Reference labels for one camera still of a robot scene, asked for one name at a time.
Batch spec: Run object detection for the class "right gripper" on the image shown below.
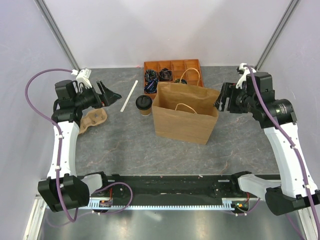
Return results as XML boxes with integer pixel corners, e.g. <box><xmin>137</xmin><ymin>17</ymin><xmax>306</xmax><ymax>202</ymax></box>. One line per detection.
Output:
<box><xmin>212</xmin><ymin>82</ymin><xmax>257</xmax><ymax>114</ymax></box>

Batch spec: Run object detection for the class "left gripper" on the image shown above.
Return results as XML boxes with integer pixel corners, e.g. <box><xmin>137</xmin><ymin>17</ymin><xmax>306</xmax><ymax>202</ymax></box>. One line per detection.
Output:
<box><xmin>73</xmin><ymin>80</ymin><xmax>121</xmax><ymax>111</ymax></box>

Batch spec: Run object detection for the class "cardboard cup carrier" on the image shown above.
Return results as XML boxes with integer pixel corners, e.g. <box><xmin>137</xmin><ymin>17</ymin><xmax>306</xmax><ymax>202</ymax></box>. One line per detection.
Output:
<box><xmin>78</xmin><ymin>108</ymin><xmax>108</xmax><ymax>135</ymax></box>

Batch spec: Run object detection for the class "brown paper bag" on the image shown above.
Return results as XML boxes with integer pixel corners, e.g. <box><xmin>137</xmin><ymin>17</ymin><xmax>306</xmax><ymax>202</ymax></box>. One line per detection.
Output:
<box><xmin>152</xmin><ymin>82</ymin><xmax>220</xmax><ymax>145</ymax></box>

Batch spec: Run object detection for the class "black cup lid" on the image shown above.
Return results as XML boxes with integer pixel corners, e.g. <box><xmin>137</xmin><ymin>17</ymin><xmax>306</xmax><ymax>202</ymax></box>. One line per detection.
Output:
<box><xmin>135</xmin><ymin>95</ymin><xmax>153</xmax><ymax>111</ymax></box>

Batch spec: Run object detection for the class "brown paper coffee cup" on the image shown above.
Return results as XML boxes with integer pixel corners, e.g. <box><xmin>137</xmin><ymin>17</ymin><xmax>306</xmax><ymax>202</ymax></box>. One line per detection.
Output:
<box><xmin>139</xmin><ymin>107</ymin><xmax>152</xmax><ymax>117</ymax></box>

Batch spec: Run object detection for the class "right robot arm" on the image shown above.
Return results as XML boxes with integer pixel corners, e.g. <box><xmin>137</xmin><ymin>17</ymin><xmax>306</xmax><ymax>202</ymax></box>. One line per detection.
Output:
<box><xmin>214</xmin><ymin>72</ymin><xmax>320</xmax><ymax>216</ymax></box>

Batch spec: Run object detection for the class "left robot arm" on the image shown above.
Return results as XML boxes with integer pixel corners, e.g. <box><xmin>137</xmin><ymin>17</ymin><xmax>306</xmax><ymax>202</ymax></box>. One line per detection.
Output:
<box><xmin>37</xmin><ymin>80</ymin><xmax>122</xmax><ymax>212</ymax></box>

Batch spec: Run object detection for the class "white wrapped straw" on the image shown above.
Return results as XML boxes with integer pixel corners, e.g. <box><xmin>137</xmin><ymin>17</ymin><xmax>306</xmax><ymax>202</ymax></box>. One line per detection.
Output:
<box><xmin>120</xmin><ymin>80</ymin><xmax>139</xmax><ymax>113</ymax></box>

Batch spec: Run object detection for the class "orange compartment tray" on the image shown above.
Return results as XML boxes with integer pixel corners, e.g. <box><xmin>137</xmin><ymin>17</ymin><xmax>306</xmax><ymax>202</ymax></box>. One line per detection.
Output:
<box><xmin>143</xmin><ymin>59</ymin><xmax>205</xmax><ymax>99</ymax></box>

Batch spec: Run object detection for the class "blue striped rolled tie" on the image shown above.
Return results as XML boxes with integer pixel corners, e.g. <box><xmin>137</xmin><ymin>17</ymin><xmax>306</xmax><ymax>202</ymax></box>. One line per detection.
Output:
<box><xmin>144</xmin><ymin>78</ymin><xmax>159</xmax><ymax>94</ymax></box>

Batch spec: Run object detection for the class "green yellow rolled tie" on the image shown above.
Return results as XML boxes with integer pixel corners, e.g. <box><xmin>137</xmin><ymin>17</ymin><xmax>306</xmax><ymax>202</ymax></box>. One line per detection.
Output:
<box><xmin>174</xmin><ymin>79</ymin><xmax>188</xmax><ymax>84</ymax></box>

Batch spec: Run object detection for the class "dark patterned rolled tie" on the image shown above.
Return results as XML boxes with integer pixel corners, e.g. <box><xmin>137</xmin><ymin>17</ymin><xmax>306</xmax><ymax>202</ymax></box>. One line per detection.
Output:
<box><xmin>144</xmin><ymin>69</ymin><xmax>158</xmax><ymax>82</ymax></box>

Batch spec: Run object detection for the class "black brown rolled tie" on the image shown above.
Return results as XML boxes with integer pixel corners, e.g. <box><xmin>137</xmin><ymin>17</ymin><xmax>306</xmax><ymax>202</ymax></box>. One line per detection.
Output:
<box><xmin>159</xmin><ymin>67</ymin><xmax>173</xmax><ymax>82</ymax></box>

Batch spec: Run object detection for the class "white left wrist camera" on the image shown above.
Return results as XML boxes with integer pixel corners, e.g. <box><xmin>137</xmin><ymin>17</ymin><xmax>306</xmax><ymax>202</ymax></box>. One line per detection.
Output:
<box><xmin>71</xmin><ymin>68</ymin><xmax>93</xmax><ymax>89</ymax></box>

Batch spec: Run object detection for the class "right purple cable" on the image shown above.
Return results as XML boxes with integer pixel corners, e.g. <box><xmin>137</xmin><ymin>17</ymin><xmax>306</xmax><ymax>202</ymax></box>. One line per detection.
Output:
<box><xmin>224</xmin><ymin>65</ymin><xmax>318</xmax><ymax>226</ymax></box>

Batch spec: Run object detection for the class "purple cable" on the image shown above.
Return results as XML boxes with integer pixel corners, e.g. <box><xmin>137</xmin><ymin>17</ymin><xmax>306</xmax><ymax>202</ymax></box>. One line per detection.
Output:
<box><xmin>224</xmin><ymin>65</ymin><xmax>318</xmax><ymax>226</ymax></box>
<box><xmin>24</xmin><ymin>68</ymin><xmax>133</xmax><ymax>228</ymax></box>

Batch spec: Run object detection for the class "slotted cable duct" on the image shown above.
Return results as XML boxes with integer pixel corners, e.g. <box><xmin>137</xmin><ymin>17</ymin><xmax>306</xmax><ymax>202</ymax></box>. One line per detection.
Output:
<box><xmin>79</xmin><ymin>199</ymin><xmax>249</xmax><ymax>211</ymax></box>

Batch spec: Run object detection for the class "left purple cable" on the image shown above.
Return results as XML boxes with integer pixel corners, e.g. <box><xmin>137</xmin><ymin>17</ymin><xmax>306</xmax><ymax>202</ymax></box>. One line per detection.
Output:
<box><xmin>24</xmin><ymin>68</ymin><xmax>133</xmax><ymax>228</ymax></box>

